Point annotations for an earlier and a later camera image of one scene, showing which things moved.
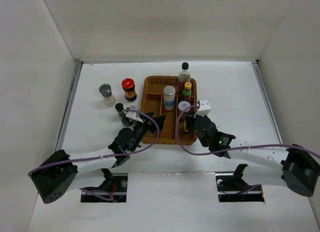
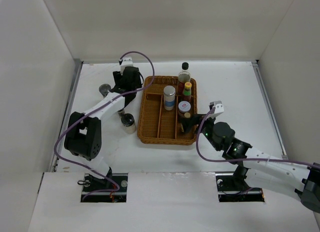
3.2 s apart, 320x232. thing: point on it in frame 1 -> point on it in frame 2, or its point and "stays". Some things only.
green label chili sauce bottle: (187, 91) stays
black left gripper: (151, 127) -> (119, 77)
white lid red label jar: (183, 104) stays
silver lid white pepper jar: (169, 95) stays
